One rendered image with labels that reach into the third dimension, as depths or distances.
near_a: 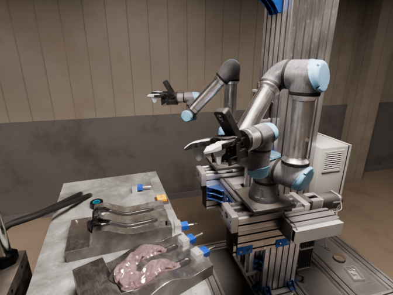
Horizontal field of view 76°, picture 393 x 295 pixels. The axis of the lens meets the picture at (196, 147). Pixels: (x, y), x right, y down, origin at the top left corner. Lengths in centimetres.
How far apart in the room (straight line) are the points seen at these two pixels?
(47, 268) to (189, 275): 65
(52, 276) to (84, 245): 17
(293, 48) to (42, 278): 153
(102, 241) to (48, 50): 205
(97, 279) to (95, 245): 26
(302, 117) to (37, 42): 247
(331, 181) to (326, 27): 83
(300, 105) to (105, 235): 103
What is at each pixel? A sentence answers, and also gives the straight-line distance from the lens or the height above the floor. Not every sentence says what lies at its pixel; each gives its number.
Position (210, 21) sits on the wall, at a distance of 302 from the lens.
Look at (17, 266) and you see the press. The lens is 153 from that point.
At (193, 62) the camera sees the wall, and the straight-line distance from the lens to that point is 294.
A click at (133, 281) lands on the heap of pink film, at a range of 110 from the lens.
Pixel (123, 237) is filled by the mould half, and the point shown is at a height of 88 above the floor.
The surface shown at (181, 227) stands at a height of 84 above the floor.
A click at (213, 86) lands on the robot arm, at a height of 153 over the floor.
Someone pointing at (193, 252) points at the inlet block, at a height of 88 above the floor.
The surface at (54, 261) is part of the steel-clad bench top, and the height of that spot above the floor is 80.
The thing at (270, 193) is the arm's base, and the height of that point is 109.
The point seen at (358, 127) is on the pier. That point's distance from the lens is 406.
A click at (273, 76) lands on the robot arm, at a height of 162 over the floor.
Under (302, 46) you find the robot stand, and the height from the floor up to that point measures 174.
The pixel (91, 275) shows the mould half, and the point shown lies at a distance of 115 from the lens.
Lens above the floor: 168
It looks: 19 degrees down
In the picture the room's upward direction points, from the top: straight up
